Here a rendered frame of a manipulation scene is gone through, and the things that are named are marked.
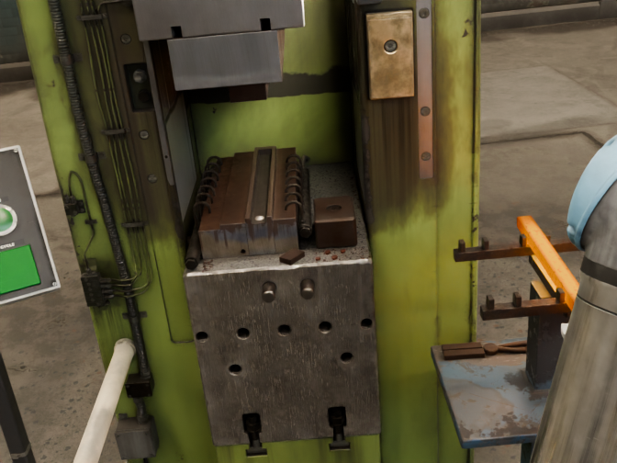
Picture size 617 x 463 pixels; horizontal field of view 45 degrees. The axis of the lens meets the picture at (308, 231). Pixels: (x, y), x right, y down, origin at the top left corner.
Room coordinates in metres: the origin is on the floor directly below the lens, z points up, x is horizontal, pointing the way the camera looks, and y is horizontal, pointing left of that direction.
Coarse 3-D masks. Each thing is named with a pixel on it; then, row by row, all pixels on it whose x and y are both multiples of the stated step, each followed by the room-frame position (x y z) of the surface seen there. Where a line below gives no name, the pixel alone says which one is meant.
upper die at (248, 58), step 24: (264, 24) 1.43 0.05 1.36; (168, 48) 1.37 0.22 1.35; (192, 48) 1.37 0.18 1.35; (216, 48) 1.37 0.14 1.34; (240, 48) 1.36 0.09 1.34; (264, 48) 1.36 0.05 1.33; (192, 72) 1.37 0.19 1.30; (216, 72) 1.37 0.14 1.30; (240, 72) 1.36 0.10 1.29; (264, 72) 1.36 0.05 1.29
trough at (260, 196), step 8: (264, 152) 1.76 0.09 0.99; (264, 160) 1.72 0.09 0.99; (256, 168) 1.65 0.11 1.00; (264, 168) 1.67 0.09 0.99; (256, 176) 1.61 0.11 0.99; (264, 176) 1.61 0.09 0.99; (256, 184) 1.57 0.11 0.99; (264, 184) 1.57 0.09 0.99; (256, 192) 1.53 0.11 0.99; (264, 192) 1.52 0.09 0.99; (256, 200) 1.48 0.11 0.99; (264, 200) 1.48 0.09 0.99; (256, 208) 1.44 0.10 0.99; (264, 208) 1.44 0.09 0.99; (256, 216) 1.40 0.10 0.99; (264, 216) 1.40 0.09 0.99
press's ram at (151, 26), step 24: (144, 0) 1.37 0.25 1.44; (168, 0) 1.37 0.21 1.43; (192, 0) 1.37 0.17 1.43; (216, 0) 1.36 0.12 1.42; (240, 0) 1.36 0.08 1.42; (264, 0) 1.36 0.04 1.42; (288, 0) 1.36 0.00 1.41; (144, 24) 1.37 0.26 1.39; (168, 24) 1.37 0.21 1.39; (192, 24) 1.37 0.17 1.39; (216, 24) 1.37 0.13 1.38; (240, 24) 1.36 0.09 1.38; (288, 24) 1.36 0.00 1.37
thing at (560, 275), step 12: (528, 216) 1.36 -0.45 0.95; (528, 228) 1.31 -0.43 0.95; (528, 240) 1.29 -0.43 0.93; (540, 240) 1.26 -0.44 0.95; (540, 252) 1.21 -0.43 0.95; (552, 252) 1.21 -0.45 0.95; (552, 264) 1.16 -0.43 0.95; (564, 264) 1.16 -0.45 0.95; (552, 276) 1.14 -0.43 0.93; (564, 276) 1.12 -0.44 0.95; (564, 288) 1.08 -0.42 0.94; (576, 288) 1.07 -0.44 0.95
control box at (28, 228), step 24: (0, 168) 1.31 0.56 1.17; (24, 168) 1.33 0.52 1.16; (0, 192) 1.29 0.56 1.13; (24, 192) 1.30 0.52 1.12; (24, 216) 1.28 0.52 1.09; (0, 240) 1.24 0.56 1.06; (24, 240) 1.25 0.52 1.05; (48, 264) 1.24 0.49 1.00; (24, 288) 1.20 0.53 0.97; (48, 288) 1.21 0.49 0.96
